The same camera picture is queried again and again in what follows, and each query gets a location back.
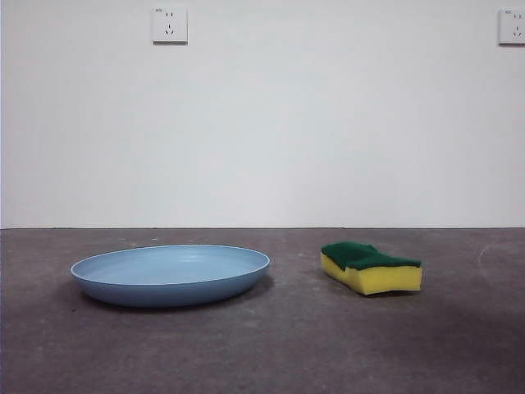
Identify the blue round plate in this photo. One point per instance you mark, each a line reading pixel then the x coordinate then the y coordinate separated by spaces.
pixel 164 293

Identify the yellow sponge with green pad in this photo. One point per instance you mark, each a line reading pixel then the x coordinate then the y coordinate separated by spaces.
pixel 385 281

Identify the white wall socket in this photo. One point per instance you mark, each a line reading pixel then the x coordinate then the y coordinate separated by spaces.
pixel 170 24
pixel 512 26

